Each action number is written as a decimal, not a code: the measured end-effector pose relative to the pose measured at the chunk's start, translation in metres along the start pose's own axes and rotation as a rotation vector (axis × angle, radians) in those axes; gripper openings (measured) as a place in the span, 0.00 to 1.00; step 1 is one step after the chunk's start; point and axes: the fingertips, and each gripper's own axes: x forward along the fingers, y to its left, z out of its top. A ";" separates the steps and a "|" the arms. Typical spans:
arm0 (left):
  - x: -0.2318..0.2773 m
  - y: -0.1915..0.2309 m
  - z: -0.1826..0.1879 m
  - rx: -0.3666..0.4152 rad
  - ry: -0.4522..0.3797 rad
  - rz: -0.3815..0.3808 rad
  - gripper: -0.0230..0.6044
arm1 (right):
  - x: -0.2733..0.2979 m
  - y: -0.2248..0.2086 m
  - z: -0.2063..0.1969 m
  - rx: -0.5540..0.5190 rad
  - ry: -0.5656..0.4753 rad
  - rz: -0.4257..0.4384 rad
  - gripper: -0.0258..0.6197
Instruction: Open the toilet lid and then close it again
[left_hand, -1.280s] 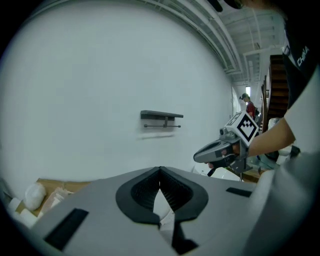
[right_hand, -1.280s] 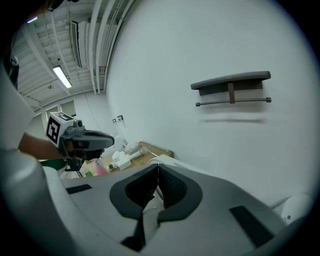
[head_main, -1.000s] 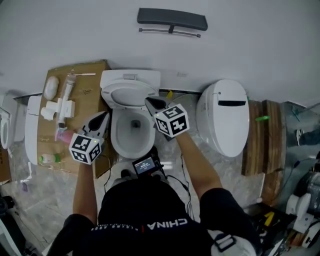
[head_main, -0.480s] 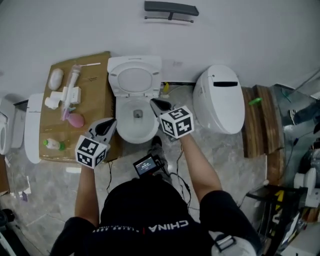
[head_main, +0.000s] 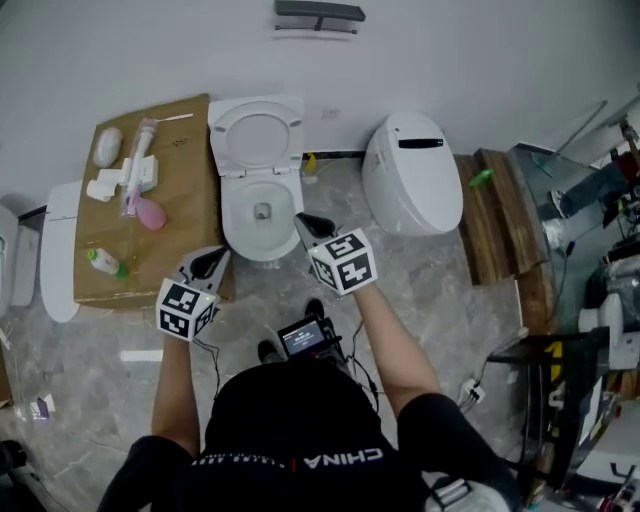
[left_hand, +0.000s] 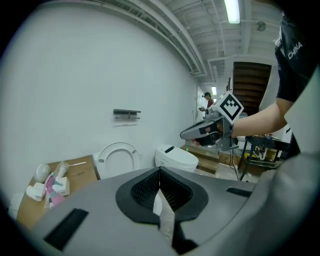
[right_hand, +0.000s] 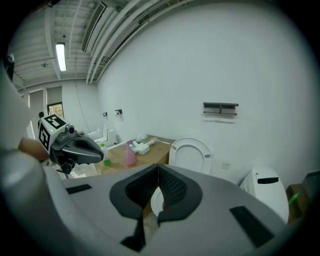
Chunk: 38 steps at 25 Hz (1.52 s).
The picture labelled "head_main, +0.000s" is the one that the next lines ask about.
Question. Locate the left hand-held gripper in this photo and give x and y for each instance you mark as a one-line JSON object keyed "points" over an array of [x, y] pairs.
{"points": [[185, 310]]}

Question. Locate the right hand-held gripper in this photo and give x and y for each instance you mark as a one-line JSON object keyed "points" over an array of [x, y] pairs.
{"points": [[345, 265]]}

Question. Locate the white toilet lid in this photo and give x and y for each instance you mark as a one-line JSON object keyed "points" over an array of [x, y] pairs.
{"points": [[255, 135]]}

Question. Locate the person's left forearm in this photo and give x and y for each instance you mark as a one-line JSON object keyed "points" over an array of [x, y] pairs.
{"points": [[175, 395]]}

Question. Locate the person's right forearm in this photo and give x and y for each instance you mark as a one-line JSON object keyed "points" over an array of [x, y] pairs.
{"points": [[395, 360]]}

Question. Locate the white toilet with tank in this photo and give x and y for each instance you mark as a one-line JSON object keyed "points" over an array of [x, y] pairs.
{"points": [[240, 240]]}

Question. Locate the white oval smart toilet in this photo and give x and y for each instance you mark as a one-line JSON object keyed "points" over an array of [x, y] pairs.
{"points": [[415, 195]]}

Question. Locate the white low tankless toilet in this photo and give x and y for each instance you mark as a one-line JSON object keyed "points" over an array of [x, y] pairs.
{"points": [[60, 250]]}

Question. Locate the white compact toilet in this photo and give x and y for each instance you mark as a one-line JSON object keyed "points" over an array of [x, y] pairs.
{"points": [[17, 260]]}

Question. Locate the large cardboard box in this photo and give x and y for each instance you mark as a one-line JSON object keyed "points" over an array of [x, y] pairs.
{"points": [[175, 215]]}

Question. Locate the pink spray bottle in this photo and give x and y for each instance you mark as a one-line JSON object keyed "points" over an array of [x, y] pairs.
{"points": [[152, 216]]}

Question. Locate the person's right leg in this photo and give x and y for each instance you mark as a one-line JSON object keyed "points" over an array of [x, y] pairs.
{"points": [[314, 309]]}

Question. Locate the person's leg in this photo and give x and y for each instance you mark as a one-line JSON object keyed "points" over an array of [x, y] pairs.
{"points": [[314, 309], [269, 351]]}

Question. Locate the white bottle with green cap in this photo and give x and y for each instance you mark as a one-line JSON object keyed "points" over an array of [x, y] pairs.
{"points": [[105, 261]]}

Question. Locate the person's left leg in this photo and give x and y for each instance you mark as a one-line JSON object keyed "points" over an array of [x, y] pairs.
{"points": [[269, 351]]}

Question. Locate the small white box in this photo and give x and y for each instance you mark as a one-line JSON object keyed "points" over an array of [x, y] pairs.
{"points": [[149, 172]]}

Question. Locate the white paper roll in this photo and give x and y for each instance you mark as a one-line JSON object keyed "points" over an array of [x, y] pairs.
{"points": [[101, 187]]}

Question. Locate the clear bag with brush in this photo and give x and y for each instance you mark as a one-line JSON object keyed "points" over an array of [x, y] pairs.
{"points": [[139, 150]]}

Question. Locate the thin white strip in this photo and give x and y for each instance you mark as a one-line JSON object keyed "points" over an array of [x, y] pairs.
{"points": [[176, 117]]}

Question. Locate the wooden step platform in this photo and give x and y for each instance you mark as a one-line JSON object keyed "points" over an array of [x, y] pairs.
{"points": [[500, 225]]}

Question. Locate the person's black shirt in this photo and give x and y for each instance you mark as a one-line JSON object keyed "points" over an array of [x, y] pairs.
{"points": [[300, 425]]}

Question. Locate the small purple item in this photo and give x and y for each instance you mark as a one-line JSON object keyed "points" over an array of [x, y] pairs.
{"points": [[41, 407]]}

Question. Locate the white power strip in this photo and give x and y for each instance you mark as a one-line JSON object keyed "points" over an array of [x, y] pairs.
{"points": [[472, 391]]}

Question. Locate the dark grey towel rack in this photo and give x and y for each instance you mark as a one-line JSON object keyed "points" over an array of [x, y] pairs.
{"points": [[320, 11]]}

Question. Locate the grey metal ramp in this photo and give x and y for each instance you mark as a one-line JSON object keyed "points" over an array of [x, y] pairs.
{"points": [[540, 200]]}

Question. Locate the white ceramic fixture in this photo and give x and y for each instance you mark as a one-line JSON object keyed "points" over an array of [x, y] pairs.
{"points": [[605, 325]]}

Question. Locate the white wall socket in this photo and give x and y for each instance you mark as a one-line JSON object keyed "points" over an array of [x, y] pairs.
{"points": [[331, 113]]}

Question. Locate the black metal cart frame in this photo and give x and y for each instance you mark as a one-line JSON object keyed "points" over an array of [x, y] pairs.
{"points": [[560, 400]]}

